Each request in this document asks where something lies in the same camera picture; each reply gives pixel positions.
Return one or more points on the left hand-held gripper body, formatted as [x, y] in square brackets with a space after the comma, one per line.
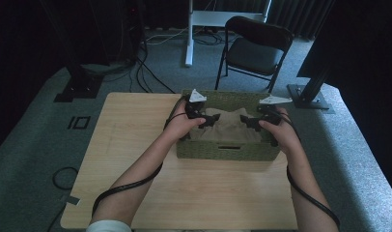
[194, 108]

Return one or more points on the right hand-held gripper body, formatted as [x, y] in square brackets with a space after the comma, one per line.
[272, 114]

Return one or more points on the beige cloth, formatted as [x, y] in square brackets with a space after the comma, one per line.
[229, 129]

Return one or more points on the green woven basket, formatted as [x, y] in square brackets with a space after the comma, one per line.
[228, 153]

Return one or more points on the person's left hand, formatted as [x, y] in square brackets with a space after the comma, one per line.
[181, 125]

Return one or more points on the person's right hand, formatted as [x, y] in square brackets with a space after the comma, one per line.
[282, 135]

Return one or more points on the black stand with bolted base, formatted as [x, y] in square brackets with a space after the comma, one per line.
[310, 96]

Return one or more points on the black folding chair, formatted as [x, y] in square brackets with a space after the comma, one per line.
[255, 54]

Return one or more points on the dark curtain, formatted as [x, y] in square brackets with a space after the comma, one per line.
[300, 16]

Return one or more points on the black stand with square base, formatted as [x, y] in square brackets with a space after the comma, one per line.
[79, 85]

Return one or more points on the white sleeve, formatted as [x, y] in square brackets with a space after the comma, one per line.
[108, 226]

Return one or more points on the white desk frame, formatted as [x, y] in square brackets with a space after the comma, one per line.
[190, 35]

